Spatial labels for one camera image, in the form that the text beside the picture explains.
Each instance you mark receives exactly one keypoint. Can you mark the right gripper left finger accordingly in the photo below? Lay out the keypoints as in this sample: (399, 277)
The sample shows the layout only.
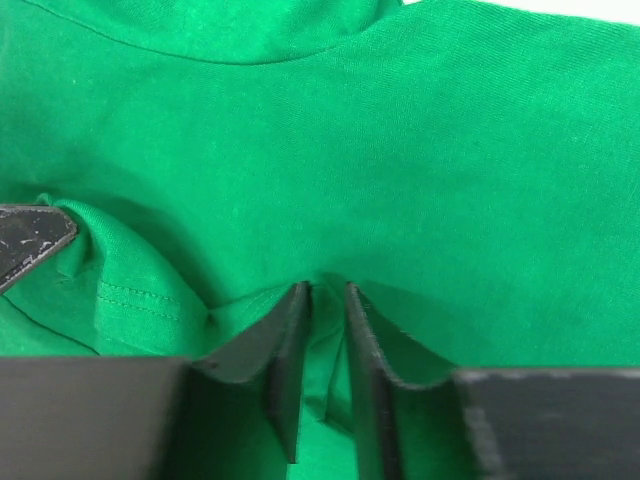
(232, 414)

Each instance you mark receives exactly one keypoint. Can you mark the green t shirt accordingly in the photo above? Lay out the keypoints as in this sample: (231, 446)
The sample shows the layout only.
(473, 168)

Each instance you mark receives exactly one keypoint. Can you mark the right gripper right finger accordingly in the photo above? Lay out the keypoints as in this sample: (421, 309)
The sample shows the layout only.
(417, 417)

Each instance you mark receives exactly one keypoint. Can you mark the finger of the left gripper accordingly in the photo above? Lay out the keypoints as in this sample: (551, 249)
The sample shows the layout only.
(30, 234)

